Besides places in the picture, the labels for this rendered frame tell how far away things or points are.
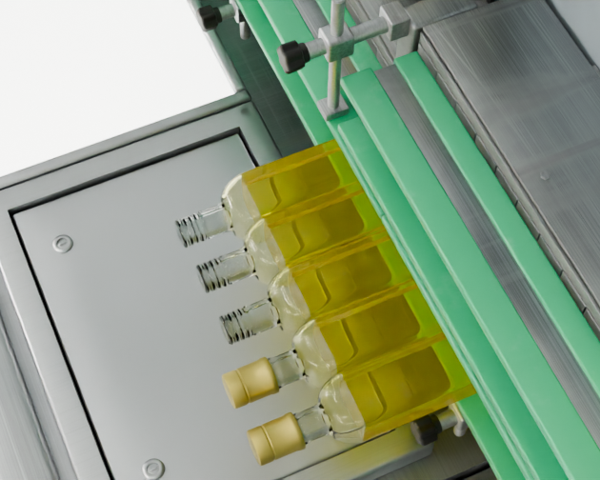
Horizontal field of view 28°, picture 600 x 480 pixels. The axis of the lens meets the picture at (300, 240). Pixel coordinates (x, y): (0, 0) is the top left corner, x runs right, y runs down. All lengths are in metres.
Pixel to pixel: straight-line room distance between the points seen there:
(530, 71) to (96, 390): 0.54
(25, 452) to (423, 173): 0.49
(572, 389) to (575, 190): 0.18
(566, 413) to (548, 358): 0.05
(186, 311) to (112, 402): 0.13
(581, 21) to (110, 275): 0.56
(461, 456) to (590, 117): 0.38
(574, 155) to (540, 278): 0.12
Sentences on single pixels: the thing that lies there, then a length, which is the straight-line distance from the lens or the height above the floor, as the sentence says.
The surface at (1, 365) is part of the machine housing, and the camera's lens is 1.29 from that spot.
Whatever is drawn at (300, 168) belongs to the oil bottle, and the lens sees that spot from 1.19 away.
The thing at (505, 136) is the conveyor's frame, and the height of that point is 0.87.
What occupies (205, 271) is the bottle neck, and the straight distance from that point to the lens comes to 1.14.
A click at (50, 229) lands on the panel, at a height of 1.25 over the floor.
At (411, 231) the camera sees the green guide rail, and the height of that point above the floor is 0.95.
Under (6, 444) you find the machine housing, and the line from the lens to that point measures 1.25.
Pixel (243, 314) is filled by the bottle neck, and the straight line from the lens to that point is 1.12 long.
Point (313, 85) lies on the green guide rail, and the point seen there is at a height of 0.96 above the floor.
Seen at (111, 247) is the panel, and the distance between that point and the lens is 1.33.
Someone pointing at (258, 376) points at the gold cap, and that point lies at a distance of 1.09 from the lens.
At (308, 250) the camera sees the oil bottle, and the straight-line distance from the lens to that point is 1.13.
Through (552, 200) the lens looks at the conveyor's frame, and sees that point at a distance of 1.04.
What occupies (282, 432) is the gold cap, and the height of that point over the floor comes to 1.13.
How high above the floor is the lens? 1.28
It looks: 12 degrees down
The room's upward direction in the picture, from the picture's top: 111 degrees counter-clockwise
